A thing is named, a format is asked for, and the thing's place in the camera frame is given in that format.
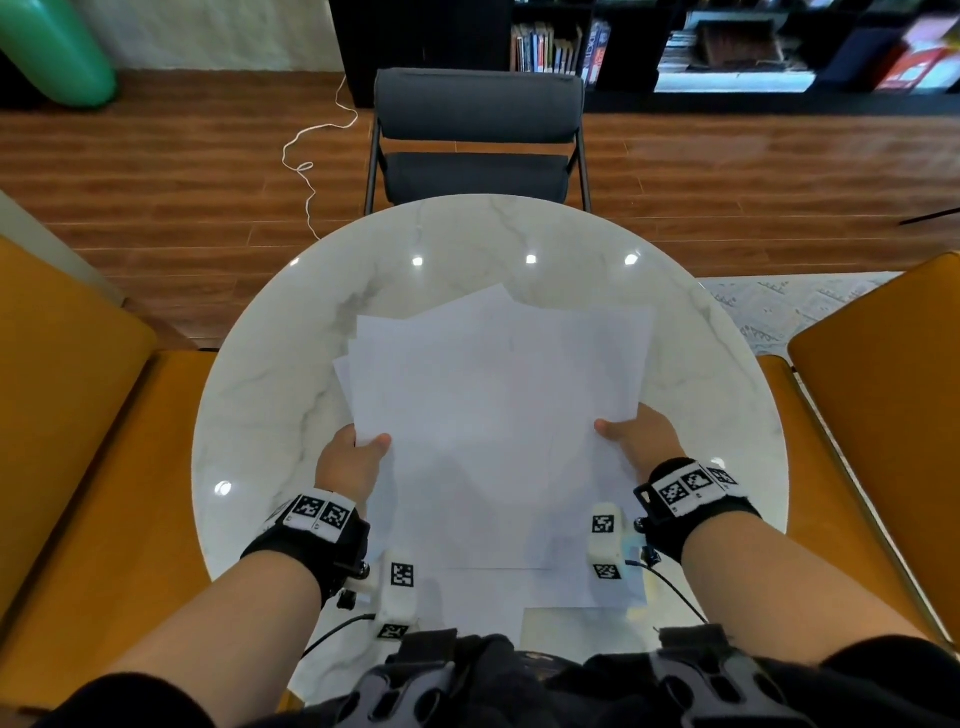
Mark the person's left hand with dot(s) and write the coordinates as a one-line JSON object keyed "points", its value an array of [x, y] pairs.
{"points": [[349, 465]]}

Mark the orange upholstered seat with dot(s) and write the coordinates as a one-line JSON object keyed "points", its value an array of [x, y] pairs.
{"points": [[885, 390], [67, 375]]}

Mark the black bookshelf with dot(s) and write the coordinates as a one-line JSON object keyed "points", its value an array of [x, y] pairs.
{"points": [[420, 45]]}

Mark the person's left forearm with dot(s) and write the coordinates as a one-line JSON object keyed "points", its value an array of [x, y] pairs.
{"points": [[240, 630]]}

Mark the red and white box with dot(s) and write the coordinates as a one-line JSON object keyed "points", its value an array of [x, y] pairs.
{"points": [[911, 71]]}

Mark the white patterned rug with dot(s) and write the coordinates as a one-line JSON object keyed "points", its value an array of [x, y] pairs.
{"points": [[772, 307]]}

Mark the black wristband with marker tags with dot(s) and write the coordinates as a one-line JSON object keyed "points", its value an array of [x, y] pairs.
{"points": [[686, 484], [322, 514]]}

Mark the person's right hand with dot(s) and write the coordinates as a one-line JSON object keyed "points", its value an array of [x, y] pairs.
{"points": [[649, 442]]}

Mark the stack of white papers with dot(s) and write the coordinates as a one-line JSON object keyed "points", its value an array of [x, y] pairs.
{"points": [[495, 412]]}

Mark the green plant pot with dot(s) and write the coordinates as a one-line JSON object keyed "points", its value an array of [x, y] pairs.
{"points": [[52, 52]]}

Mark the row of upright books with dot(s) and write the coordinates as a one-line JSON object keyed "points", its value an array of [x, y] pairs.
{"points": [[559, 52]]}

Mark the person's black clothing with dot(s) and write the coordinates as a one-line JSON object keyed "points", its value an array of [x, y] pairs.
{"points": [[487, 682]]}

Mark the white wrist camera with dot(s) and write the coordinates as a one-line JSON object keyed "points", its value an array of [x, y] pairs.
{"points": [[604, 540], [401, 592]]}

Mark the black stand leg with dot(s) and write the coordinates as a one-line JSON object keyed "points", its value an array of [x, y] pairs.
{"points": [[930, 217]]}

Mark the person's right forearm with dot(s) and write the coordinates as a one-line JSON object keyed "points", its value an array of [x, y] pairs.
{"points": [[765, 585]]}

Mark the flat stack of magazines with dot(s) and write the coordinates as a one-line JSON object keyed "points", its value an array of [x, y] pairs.
{"points": [[735, 81]]}

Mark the dark grey chair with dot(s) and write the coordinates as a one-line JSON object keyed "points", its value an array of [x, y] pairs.
{"points": [[480, 105]]}

